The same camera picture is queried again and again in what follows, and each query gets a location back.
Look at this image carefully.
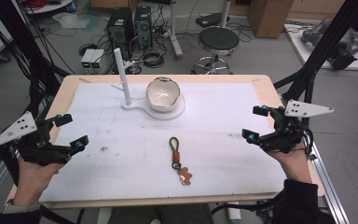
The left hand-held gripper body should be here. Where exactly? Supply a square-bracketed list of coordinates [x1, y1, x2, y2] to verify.
[0, 111, 73, 166]

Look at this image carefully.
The black metal frame stand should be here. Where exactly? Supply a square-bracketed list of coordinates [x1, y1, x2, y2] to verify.
[0, 0, 76, 188]
[273, 0, 358, 102]

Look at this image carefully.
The flat black device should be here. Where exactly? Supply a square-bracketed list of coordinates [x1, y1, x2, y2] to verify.
[195, 12, 231, 29]

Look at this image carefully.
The white desk leg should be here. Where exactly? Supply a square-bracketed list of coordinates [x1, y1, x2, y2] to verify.
[167, 0, 185, 61]
[219, 0, 232, 29]

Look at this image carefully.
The white shell-shaped bowl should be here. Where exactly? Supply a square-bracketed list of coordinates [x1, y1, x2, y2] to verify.
[145, 77, 182, 113]

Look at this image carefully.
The black computer tower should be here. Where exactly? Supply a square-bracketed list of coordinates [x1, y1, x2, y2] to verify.
[133, 5, 154, 50]
[106, 7, 137, 61]

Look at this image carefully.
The white table mat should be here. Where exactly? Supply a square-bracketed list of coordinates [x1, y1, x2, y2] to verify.
[38, 81, 289, 203]

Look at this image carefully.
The white power supply unit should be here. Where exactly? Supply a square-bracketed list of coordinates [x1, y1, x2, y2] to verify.
[89, 49, 106, 75]
[80, 49, 97, 75]

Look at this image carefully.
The green cord bear keychain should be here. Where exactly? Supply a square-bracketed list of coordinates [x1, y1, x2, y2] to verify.
[168, 136, 194, 187]

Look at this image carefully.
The brown cardboard box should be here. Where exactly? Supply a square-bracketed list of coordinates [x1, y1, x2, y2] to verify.
[246, 0, 296, 39]

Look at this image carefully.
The person's right hand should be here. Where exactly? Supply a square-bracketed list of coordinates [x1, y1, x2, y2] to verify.
[266, 143, 313, 185]

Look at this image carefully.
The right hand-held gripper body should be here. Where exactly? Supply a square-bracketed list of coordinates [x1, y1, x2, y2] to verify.
[259, 99, 335, 155]

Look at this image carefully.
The aluminium rail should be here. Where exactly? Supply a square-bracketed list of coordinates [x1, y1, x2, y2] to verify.
[307, 144, 351, 224]

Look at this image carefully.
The coiled black cable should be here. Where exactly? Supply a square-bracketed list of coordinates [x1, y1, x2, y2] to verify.
[142, 49, 166, 69]

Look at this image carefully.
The wooden table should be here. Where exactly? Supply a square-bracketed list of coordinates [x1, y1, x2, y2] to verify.
[5, 74, 326, 210]

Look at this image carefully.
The black round stool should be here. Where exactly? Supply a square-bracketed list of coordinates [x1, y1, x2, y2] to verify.
[191, 26, 241, 76]

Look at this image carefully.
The white stand with pole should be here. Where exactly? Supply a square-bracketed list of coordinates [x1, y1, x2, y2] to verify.
[110, 47, 186, 122]

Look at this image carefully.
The white board with robot parts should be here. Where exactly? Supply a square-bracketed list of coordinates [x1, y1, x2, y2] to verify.
[283, 17, 358, 72]

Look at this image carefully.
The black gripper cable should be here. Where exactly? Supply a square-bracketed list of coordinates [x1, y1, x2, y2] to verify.
[211, 190, 285, 217]

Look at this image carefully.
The person's left hand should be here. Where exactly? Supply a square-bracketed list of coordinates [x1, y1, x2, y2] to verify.
[12, 158, 67, 205]

